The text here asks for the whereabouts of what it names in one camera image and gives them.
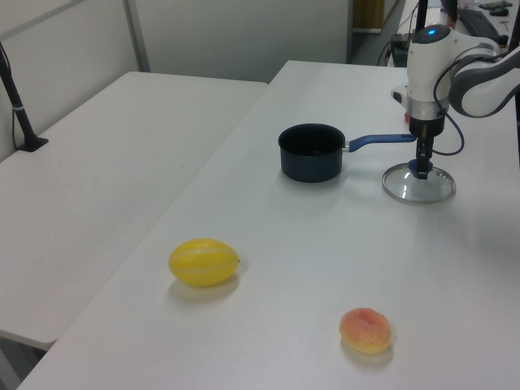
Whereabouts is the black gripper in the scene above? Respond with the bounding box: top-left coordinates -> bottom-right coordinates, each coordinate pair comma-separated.
408,97 -> 449,180

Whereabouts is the glass lid with blue knob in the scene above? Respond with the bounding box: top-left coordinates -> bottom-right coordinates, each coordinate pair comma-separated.
381,159 -> 457,206

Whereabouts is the black equipment box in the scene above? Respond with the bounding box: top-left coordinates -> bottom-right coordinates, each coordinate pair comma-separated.
391,33 -> 410,67

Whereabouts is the black keyboard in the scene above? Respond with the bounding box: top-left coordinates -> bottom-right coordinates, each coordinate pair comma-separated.
460,9 -> 499,37

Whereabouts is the brown wooden cabinet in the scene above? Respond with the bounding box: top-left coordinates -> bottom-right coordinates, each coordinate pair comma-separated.
352,0 -> 385,33

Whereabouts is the black clamped pole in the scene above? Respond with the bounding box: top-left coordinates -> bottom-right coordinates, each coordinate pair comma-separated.
505,0 -> 520,54

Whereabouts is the orange pink toy peach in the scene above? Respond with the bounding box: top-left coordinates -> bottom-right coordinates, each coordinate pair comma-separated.
339,307 -> 392,355

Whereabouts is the yellow striped toy melon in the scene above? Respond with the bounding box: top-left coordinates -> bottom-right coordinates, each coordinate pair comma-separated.
167,238 -> 241,288

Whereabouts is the white side table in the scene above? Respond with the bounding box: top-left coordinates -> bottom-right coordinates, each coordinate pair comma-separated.
0,71 -> 270,352

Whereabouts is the dark blue gripper cable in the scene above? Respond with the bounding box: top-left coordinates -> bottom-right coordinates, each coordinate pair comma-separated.
431,59 -> 466,157

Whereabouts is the dark saucepan with blue handle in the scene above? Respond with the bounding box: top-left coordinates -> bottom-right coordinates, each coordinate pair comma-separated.
277,123 -> 418,184

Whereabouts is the grey partition post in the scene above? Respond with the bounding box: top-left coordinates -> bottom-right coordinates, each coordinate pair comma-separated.
123,0 -> 152,74

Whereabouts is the black camera pole with base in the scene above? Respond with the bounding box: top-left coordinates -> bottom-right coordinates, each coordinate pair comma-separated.
0,40 -> 50,153

